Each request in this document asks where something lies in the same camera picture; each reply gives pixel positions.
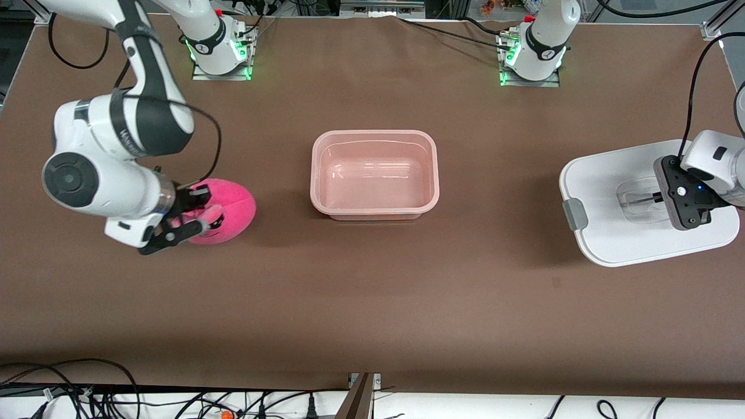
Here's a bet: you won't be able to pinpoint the large black cable loop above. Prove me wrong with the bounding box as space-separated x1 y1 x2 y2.
0 358 141 419

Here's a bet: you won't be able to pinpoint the brown table cover sheet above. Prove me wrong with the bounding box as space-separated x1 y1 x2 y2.
0 13 745 401

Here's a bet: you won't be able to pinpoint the small black cable loop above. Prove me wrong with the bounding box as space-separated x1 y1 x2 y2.
0 364 82 419

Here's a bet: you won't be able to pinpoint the long black table cable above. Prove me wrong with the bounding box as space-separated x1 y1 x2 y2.
398 16 514 49

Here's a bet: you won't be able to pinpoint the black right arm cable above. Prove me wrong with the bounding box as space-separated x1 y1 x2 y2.
48 12 222 190

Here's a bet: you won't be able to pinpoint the aluminium frame rail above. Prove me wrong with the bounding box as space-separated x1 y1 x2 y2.
339 0 427 18

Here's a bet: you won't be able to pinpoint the white box lid grey latches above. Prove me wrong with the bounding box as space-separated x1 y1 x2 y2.
559 139 741 268

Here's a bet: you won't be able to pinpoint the pink plush toy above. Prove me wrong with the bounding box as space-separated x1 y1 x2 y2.
186 179 257 245

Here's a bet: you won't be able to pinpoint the translucent pink plastic box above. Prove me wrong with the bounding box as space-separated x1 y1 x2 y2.
310 130 440 222

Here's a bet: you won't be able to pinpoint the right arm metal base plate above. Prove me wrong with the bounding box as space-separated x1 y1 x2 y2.
192 28 255 81

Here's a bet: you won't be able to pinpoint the short black base cable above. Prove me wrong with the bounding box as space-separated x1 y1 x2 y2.
236 15 280 37

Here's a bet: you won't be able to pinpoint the colourful background figurines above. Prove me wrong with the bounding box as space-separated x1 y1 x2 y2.
480 0 527 16

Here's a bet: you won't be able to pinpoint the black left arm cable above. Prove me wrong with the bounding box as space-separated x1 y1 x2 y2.
599 0 745 162

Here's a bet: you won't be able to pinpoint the aluminium support beam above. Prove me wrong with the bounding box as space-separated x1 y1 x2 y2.
335 372 376 419

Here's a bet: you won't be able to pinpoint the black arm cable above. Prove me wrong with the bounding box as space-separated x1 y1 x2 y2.
48 12 222 190
599 0 745 162

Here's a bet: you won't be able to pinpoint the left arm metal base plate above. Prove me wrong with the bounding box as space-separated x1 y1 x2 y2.
499 32 561 88

